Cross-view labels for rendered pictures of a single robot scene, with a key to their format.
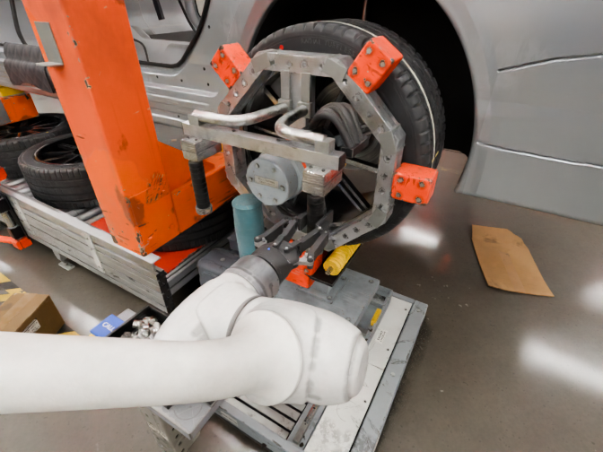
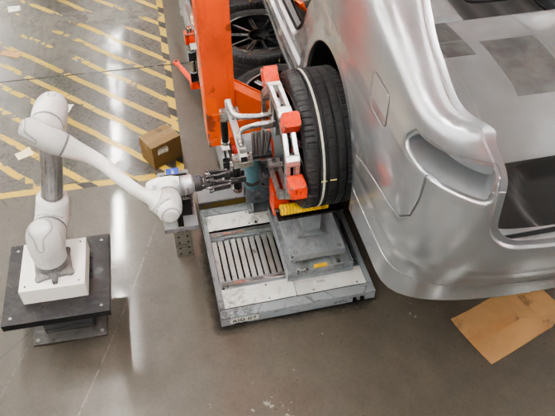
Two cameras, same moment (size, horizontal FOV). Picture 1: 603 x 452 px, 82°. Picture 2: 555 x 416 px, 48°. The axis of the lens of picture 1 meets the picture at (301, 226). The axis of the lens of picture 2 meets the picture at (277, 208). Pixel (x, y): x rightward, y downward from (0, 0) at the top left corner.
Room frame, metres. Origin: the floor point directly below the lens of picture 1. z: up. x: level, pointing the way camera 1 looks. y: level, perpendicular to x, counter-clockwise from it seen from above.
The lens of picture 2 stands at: (-0.67, -1.67, 2.78)
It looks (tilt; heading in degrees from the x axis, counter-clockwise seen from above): 46 degrees down; 47
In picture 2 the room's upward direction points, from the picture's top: straight up
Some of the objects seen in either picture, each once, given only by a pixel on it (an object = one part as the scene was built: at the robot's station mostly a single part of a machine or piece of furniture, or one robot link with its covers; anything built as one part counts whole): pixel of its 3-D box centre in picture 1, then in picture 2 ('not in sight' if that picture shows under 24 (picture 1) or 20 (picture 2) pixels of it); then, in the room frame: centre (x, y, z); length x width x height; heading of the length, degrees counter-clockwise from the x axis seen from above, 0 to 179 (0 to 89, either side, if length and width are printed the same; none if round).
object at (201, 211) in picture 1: (199, 185); (224, 130); (0.80, 0.26, 0.83); 0.04 x 0.04 x 0.16
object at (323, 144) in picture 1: (313, 109); (257, 129); (0.76, -0.03, 1.03); 0.19 x 0.18 x 0.11; 150
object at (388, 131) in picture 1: (301, 159); (279, 142); (0.92, 0.00, 0.85); 0.54 x 0.07 x 0.54; 60
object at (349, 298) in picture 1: (323, 266); (309, 213); (1.06, -0.09, 0.32); 0.40 x 0.30 x 0.28; 60
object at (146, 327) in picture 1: (157, 352); (176, 194); (0.53, 0.35, 0.51); 0.20 x 0.14 x 0.13; 58
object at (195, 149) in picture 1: (201, 144); (229, 114); (0.83, 0.25, 0.93); 0.09 x 0.05 x 0.05; 150
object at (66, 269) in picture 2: not in sight; (52, 264); (-0.15, 0.46, 0.42); 0.22 x 0.18 x 0.06; 66
